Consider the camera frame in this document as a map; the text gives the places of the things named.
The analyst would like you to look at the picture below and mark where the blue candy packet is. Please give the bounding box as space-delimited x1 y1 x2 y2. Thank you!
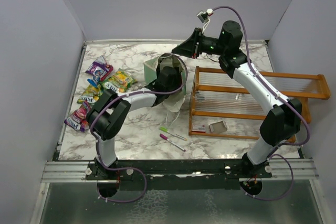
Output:
87 67 102 87

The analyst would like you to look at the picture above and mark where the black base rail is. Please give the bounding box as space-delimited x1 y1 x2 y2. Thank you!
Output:
86 159 272 196

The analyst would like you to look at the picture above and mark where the purple snack packet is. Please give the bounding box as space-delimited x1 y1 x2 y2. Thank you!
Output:
85 56 113 81

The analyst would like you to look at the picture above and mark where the green printed paper bag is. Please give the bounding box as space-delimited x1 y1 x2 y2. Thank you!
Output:
143 53 188 127

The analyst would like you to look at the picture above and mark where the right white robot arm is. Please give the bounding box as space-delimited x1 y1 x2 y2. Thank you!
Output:
172 20 302 177

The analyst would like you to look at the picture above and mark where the red snack packet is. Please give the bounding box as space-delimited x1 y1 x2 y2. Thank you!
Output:
64 101 91 132

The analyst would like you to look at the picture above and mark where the yellow green snack packet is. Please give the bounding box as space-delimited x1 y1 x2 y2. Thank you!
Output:
77 84 103 104

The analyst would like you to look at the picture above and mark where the wooden rack with clear rods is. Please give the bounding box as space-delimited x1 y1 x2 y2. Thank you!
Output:
188 66 331 140

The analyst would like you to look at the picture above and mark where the green capped pen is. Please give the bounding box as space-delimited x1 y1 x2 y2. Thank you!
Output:
159 127 187 141

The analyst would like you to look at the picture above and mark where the small open cardboard box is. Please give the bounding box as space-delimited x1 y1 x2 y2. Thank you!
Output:
209 121 228 134

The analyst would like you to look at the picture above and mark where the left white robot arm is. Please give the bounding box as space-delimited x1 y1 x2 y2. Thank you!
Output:
86 67 183 179

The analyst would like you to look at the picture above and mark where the yellow Fox's candy packet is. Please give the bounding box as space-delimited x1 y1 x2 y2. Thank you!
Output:
101 68 137 93

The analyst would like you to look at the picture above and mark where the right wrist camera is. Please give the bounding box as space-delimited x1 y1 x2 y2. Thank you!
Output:
197 8 214 32

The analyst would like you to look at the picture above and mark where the purple capped pen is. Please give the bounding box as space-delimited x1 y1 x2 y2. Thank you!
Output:
160 133 186 152

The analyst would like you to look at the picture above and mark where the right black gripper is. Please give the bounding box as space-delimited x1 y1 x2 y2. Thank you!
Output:
172 28 226 60

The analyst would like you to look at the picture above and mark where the red white card box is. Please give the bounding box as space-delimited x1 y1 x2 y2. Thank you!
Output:
191 124 206 133

